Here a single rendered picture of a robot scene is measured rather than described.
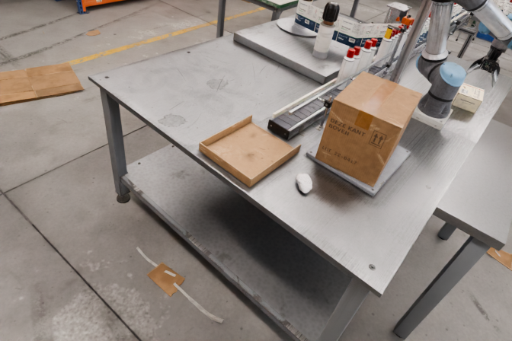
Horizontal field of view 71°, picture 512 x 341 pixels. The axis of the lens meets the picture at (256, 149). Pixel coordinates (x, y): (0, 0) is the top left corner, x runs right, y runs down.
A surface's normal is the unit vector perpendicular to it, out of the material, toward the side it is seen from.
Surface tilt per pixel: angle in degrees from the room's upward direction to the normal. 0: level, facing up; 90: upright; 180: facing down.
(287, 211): 0
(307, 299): 3
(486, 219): 0
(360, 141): 90
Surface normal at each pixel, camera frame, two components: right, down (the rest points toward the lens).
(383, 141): -0.54, 0.48
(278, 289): 0.15, -0.77
